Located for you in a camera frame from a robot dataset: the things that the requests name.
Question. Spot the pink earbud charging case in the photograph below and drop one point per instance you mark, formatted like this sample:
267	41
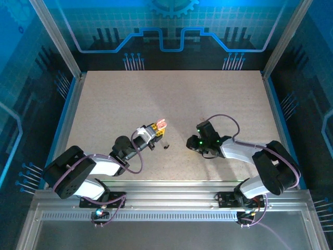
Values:
161	123

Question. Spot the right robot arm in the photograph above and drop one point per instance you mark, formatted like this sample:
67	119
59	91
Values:
275	166

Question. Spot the blue table edge strip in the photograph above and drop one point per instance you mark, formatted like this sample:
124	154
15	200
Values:
62	125
275	104

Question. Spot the grey metal panel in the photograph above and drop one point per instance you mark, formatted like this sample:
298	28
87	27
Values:
169	234

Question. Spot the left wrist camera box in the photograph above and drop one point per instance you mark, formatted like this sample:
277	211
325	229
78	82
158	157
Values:
145	133

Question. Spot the aluminium frame rail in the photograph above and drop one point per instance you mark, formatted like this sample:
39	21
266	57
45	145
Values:
169	192

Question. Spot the aluminium table side rail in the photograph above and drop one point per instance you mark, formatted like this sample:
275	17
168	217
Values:
68	122

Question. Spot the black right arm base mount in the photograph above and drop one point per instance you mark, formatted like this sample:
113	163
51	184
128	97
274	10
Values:
226	200

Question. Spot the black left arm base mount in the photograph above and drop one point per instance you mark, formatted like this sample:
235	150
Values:
89	203

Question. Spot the aluminium frame post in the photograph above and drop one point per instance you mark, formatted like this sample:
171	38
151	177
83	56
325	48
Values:
56	39
286	39

